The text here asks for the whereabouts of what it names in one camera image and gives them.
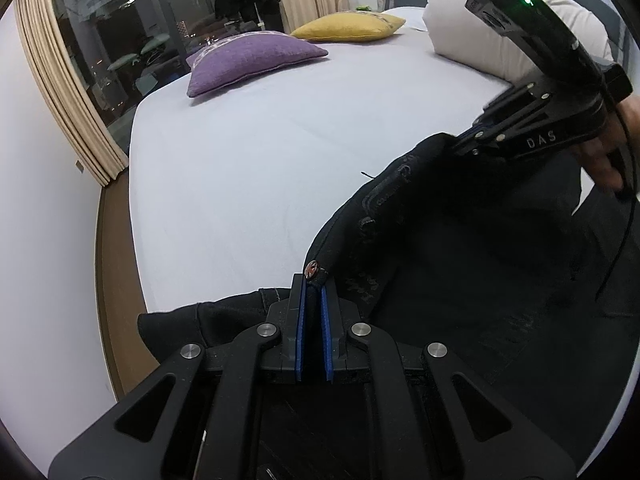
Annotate beige left curtain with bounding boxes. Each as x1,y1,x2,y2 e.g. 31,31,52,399
13,0,128,186

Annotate black denim pants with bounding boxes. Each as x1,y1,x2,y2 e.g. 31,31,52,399
138,134,639,464

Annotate right hand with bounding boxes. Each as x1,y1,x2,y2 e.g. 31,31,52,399
570,94,640,192

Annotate rolled white duvet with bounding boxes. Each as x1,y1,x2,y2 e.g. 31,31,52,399
422,0,615,86

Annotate yellow cushion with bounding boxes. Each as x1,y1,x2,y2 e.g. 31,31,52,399
291,11,406,42

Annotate dark glass window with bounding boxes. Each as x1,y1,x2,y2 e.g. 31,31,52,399
46,0,286,151

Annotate purple cushion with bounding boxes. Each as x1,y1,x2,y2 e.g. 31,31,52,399
186,30,329,99

